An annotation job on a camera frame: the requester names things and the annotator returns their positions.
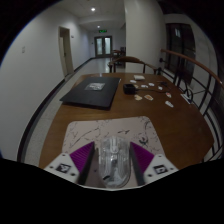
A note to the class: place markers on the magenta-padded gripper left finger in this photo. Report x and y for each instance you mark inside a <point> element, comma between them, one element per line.
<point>66,165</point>

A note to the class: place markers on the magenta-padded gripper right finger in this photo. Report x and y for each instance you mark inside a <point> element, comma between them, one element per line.
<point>158,166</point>

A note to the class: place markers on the white marble-print mouse pad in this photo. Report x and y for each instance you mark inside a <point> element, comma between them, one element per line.
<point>100,130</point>

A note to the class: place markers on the white outlined sticker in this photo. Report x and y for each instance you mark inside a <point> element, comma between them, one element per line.
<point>169,104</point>

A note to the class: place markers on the orange and beige sticker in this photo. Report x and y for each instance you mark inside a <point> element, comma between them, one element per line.
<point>148,97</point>

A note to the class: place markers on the small beige sticker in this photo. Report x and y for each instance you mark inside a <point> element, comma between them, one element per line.
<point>138,97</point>
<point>136,86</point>

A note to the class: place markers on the red and white sticker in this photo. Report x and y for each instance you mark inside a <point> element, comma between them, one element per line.
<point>168,95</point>

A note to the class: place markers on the black flat folder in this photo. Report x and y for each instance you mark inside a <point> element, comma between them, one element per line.
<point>91,91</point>

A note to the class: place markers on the small white sticker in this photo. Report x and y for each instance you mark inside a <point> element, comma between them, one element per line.
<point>144,86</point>
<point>160,88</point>
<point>133,81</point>
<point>151,84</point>

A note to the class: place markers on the small black box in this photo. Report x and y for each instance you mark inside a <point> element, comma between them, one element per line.
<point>129,88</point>

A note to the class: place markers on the small white box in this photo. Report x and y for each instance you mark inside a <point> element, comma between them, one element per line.
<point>139,77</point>

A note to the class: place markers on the black railing with wooden handrail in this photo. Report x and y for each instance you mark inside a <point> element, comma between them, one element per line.
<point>196,83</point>

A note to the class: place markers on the wooden armchair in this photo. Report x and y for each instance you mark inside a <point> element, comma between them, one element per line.
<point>131,61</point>

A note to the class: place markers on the white side door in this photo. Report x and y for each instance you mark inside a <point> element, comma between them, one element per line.
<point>66,51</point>

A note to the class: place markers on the dark framed window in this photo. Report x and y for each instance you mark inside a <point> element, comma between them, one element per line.
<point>180,50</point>

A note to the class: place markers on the wooden chair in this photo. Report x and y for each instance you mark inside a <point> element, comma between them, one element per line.
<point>118,53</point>

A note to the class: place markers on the glass double door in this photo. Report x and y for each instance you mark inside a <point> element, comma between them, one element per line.
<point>103,46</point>

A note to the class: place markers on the green exit sign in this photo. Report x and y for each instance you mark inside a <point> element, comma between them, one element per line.
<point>102,31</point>

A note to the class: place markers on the white wall switch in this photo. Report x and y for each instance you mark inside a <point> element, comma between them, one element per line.
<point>23,49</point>

